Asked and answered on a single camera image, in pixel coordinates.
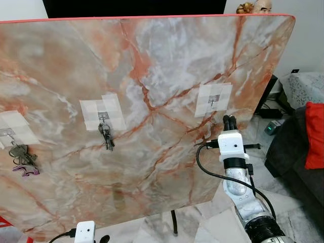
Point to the small metal wall hook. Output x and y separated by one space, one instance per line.
103 116
211 97
7 133

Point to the small teal grey device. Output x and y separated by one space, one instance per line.
274 128

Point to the bald head figurine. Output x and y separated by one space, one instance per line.
262 6

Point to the black board leg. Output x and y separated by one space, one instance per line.
174 223

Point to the black power adapter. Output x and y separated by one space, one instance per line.
272 113

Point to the red cushion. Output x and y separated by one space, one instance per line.
315 134

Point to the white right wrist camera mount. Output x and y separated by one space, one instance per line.
232 146

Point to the black speaker box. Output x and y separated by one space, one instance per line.
267 96

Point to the golden figurine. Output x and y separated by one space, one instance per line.
245 8

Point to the red metal frame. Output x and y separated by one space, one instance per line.
7 225

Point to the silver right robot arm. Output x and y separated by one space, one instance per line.
243 195

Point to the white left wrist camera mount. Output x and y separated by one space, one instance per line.
85 233

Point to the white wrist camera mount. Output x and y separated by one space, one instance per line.
85 233
232 146

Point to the dark metal key bunch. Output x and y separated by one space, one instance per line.
106 134

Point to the dark grey sofa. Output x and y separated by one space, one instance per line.
288 152

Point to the black television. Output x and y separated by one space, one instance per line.
131 6

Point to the pink marble pattern board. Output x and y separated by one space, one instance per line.
152 167

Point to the grey speckled ottoman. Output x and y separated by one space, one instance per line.
304 88

